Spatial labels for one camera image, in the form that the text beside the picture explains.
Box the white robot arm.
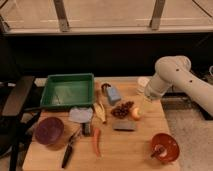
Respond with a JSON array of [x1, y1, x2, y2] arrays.
[[144, 56, 213, 117]]

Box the brown mushroom toy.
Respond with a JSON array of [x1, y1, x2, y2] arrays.
[[101, 83, 111, 94]]

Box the yellow banana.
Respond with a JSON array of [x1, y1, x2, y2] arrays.
[[93, 91, 108, 124]]

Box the bunch of dark grapes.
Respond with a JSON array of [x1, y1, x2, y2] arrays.
[[111, 101, 134, 119]]

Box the white plastic cup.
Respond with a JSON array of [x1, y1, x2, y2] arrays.
[[137, 77, 149, 93]]

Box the small apple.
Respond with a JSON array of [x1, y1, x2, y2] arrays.
[[131, 107, 141, 121]]

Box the green plastic tray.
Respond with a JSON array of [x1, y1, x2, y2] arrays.
[[40, 73, 94, 110]]

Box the grey sponge block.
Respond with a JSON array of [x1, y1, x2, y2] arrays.
[[112, 121, 136, 131]]

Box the orange bowl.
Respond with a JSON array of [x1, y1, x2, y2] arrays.
[[151, 133, 180, 163]]

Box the spoon in orange bowl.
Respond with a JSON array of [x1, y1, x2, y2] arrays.
[[151, 147, 165, 158]]

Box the black chair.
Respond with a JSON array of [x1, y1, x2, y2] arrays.
[[0, 76, 41, 171]]

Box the black handled scissors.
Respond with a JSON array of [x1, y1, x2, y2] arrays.
[[61, 129, 81, 169]]

